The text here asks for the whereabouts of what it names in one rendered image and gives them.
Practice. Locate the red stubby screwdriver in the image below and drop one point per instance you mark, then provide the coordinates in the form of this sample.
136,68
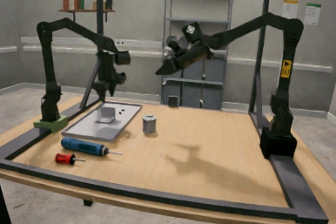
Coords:
66,158

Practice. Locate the grey metal bracket with holes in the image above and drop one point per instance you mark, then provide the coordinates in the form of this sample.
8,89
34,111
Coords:
108,114

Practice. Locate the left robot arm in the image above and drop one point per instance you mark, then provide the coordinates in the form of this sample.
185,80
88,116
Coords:
292,31

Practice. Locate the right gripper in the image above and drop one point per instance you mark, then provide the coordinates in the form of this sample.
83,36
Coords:
101,87

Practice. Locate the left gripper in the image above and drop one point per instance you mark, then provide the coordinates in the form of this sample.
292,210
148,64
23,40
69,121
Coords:
184,59

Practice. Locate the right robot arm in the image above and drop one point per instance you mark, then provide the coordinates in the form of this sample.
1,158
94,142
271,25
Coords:
49,109

